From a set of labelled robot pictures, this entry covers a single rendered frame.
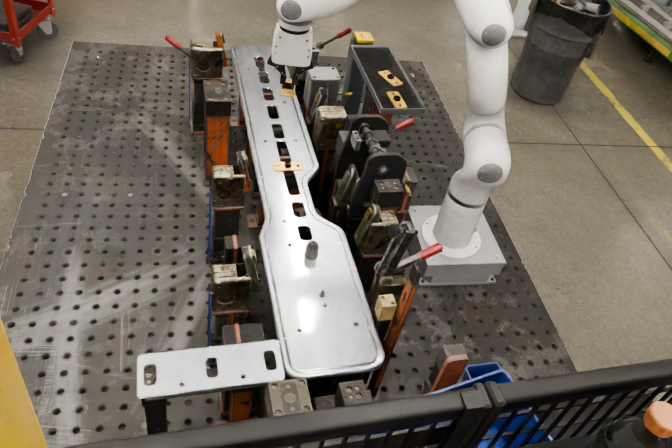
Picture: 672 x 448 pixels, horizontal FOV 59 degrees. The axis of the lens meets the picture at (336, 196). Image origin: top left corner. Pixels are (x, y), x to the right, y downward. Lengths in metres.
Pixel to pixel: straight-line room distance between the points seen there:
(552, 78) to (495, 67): 2.87
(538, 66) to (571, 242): 1.42
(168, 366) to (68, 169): 1.07
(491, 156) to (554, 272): 1.68
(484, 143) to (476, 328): 0.57
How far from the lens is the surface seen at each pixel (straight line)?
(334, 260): 1.49
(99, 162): 2.21
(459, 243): 1.87
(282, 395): 1.19
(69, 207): 2.05
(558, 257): 3.30
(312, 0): 1.38
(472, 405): 0.67
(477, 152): 1.61
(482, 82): 1.54
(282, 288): 1.41
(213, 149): 2.03
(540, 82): 4.41
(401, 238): 1.31
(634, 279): 3.43
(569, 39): 4.23
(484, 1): 1.41
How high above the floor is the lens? 2.10
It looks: 41 degrees down
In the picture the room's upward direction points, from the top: 12 degrees clockwise
